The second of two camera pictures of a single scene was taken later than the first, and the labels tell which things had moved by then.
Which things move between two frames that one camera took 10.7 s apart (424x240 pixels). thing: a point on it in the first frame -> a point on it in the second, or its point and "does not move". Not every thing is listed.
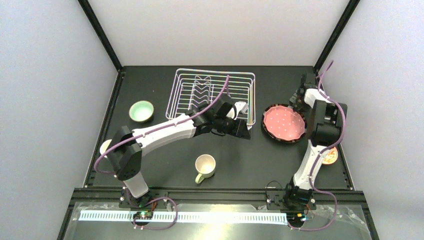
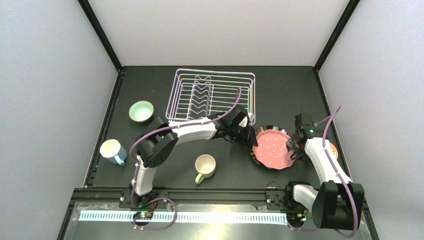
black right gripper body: x=298 y=98 -> x=293 y=145
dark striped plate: x=278 y=140 -> x=262 y=128
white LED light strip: x=187 y=216 does not move
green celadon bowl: x=141 y=111 does not move
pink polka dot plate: x=283 y=123 -> x=272 y=151
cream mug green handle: x=205 y=165 does not move
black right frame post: x=348 y=12 does not move
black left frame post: x=87 y=7 does not move
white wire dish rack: x=193 y=88 does not move
